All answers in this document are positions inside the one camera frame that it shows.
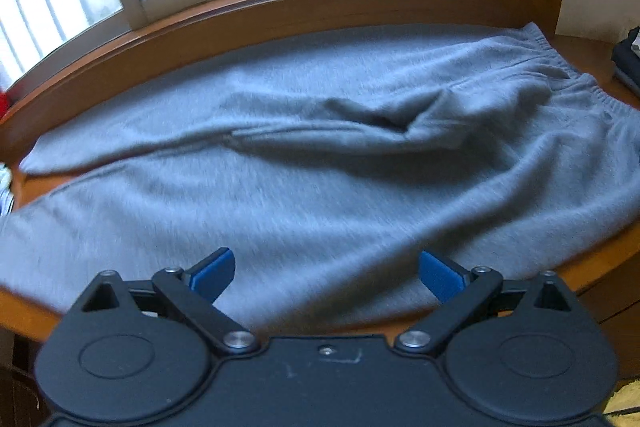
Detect person's yellow fleece jacket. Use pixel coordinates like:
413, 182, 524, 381
602, 377, 640, 427

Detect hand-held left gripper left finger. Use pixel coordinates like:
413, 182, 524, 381
80, 248, 261, 354

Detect grey sweatpants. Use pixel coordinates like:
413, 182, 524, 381
0, 23, 640, 333

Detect wooden window sill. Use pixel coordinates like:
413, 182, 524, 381
0, 0, 532, 148

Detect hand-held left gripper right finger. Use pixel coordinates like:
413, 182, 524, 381
394, 251, 581, 355

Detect navy folded garment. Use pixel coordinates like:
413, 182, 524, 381
611, 42, 640, 96

